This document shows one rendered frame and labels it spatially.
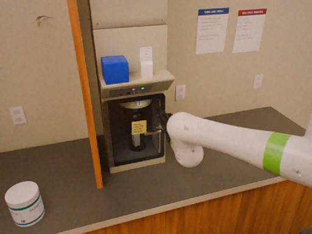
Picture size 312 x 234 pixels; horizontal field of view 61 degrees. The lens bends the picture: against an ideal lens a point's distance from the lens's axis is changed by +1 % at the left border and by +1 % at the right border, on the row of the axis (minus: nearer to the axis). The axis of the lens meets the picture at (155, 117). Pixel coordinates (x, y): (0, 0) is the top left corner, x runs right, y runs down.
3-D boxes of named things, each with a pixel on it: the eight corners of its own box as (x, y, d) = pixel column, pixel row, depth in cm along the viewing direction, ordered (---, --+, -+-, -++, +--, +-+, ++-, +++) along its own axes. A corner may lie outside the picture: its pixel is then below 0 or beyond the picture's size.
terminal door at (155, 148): (111, 167, 143) (103, 100, 123) (164, 156, 151) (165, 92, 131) (111, 167, 142) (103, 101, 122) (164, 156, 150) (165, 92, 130)
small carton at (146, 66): (141, 74, 120) (141, 61, 117) (152, 74, 120) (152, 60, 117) (141, 78, 115) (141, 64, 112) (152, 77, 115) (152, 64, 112)
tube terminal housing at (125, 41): (103, 147, 166) (86, 19, 128) (152, 138, 174) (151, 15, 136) (109, 173, 145) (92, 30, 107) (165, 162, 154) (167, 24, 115)
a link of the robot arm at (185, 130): (263, 179, 75) (278, 153, 81) (261, 150, 68) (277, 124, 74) (164, 144, 98) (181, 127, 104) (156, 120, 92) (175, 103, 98)
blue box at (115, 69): (102, 77, 117) (100, 56, 112) (124, 74, 119) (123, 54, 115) (105, 85, 108) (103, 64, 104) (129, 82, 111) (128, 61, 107)
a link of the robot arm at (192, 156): (184, 178, 99) (211, 166, 101) (177, 154, 92) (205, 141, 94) (171, 155, 111) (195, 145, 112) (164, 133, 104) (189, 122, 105)
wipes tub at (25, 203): (16, 208, 126) (7, 184, 118) (46, 201, 129) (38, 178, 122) (11, 231, 115) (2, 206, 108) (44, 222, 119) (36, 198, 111)
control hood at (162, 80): (100, 97, 122) (98, 76, 117) (166, 88, 130) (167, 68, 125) (104, 108, 112) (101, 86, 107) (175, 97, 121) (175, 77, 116)
